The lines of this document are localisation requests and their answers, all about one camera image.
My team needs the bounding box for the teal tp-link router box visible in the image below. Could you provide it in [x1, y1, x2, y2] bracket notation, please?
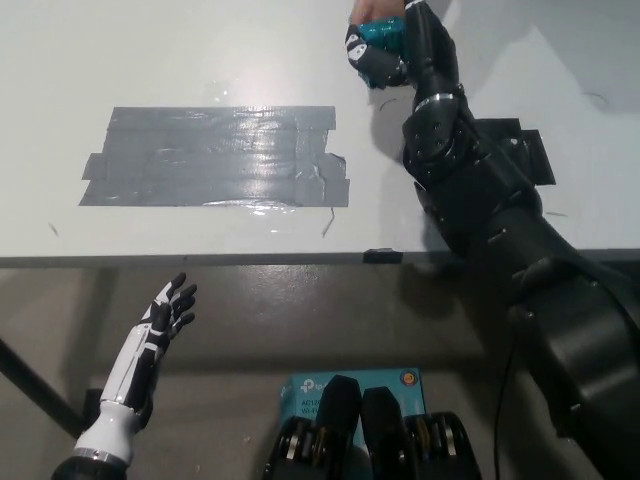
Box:
[278, 368, 427, 451]

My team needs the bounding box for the small black tape piece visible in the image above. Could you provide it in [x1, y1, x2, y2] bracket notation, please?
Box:
[362, 246, 404, 265]

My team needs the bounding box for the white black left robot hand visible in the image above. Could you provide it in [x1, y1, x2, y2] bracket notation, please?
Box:
[98, 272, 198, 432]

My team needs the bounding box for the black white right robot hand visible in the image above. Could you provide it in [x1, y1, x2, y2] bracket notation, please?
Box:
[343, 0, 464, 104]

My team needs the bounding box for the black tape square mark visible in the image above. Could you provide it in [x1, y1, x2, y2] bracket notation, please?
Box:
[472, 117, 557, 187]

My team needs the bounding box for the bare person hand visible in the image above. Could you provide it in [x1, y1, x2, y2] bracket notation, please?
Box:
[348, 0, 407, 26]

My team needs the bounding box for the black metal table leg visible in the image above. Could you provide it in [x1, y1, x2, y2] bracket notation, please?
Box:
[0, 335, 86, 441]

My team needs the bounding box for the teal rubik's cube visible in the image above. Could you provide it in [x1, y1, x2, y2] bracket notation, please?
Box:
[358, 16, 410, 92]

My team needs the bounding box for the thin black hanging cable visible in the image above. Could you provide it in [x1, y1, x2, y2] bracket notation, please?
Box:
[491, 344, 517, 480]

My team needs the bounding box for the grey duct tape patch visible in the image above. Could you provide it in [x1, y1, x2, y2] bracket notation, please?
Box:
[78, 104, 351, 208]

